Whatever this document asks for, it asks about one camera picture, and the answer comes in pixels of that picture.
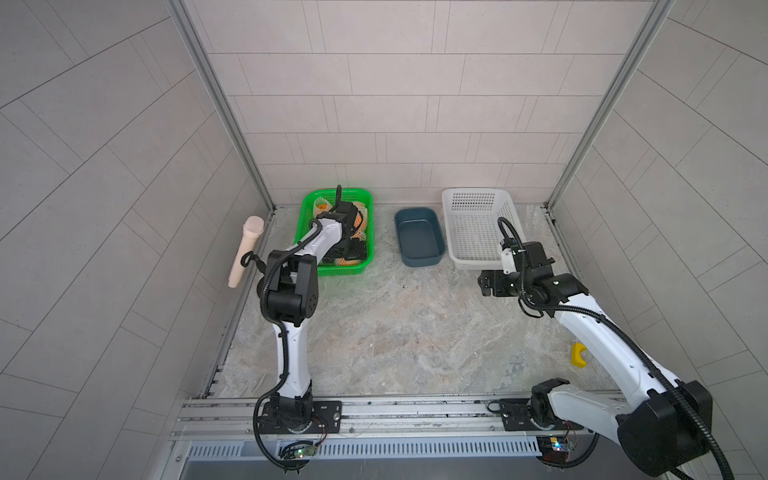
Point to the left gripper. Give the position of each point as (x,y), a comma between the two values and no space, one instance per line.
(357,245)

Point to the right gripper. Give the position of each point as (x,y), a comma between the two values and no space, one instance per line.
(495,289)

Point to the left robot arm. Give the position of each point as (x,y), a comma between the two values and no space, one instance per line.
(288,296)

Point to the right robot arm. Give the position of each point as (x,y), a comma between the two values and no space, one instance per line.
(661,422)

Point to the green plastic basket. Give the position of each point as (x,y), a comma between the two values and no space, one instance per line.
(317,235)

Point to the dark blue plastic tub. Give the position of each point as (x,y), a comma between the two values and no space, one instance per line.
(419,235)

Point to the yellow plastic block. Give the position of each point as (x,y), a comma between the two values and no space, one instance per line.
(576,355)

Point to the white plastic basket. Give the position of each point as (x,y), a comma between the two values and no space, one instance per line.
(472,232)

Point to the beige microphone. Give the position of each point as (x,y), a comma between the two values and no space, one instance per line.
(252,230)

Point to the right green circuit board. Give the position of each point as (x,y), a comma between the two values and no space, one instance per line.
(555,449)

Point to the green circuit board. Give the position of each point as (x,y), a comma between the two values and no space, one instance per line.
(298,450)
(555,449)

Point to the left green circuit board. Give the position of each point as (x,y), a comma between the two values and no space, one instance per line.
(298,450)

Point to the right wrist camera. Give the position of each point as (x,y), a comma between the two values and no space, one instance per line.
(508,261)

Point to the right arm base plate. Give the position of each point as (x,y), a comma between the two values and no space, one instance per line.
(516,415)

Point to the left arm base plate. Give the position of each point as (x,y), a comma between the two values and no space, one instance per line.
(324,417)

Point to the aluminium rail frame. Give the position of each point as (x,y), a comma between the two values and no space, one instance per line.
(371,427)

